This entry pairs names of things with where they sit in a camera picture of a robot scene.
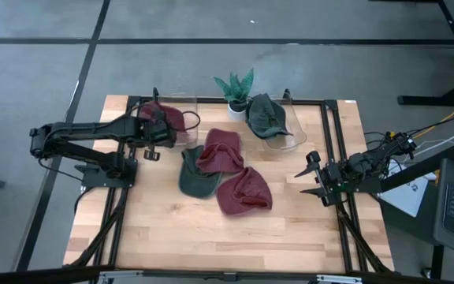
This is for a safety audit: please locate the thin black cable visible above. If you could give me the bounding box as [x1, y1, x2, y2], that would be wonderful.
[406, 113, 454, 135]

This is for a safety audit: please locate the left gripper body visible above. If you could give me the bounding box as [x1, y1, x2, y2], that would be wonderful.
[134, 116, 177, 150]

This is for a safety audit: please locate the black base cable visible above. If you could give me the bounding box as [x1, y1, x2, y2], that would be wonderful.
[73, 187, 94, 216]

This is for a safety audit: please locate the black aluminium table frame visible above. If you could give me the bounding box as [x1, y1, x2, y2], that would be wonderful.
[67, 87, 396, 277]

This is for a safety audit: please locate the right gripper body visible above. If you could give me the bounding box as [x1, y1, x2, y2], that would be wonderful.
[320, 161, 346, 208]

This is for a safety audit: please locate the yellow cable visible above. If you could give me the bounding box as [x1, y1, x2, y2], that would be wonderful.
[419, 105, 454, 136]

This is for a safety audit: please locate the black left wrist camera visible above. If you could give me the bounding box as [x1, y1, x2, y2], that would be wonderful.
[147, 122, 172, 144]

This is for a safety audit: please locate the clear plastic bin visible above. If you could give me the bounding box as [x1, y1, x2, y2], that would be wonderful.
[155, 92, 199, 148]
[250, 93, 308, 153]

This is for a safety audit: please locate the white plant pot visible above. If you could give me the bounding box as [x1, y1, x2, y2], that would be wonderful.
[227, 101, 248, 122]

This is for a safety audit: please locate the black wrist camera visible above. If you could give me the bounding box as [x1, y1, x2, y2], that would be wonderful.
[147, 122, 172, 144]
[326, 163, 344, 185]

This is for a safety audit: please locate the silver metal bracket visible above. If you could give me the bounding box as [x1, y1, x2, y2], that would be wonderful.
[99, 270, 145, 284]
[315, 274, 364, 284]

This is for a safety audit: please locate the green artificial plant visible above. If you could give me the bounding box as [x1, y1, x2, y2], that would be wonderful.
[214, 67, 255, 104]

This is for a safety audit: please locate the maroon baseball cap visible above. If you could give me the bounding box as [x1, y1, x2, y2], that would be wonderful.
[138, 100, 188, 133]
[195, 128, 246, 175]
[215, 166, 274, 216]

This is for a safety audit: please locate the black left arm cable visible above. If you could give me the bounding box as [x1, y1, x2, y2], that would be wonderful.
[124, 100, 202, 137]

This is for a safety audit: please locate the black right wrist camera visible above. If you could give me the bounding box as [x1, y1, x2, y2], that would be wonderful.
[326, 163, 344, 185]

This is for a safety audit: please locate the black side table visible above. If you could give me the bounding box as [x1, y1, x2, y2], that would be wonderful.
[380, 144, 454, 279]

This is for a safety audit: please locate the black stand foot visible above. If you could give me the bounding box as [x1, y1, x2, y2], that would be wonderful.
[396, 80, 454, 107]

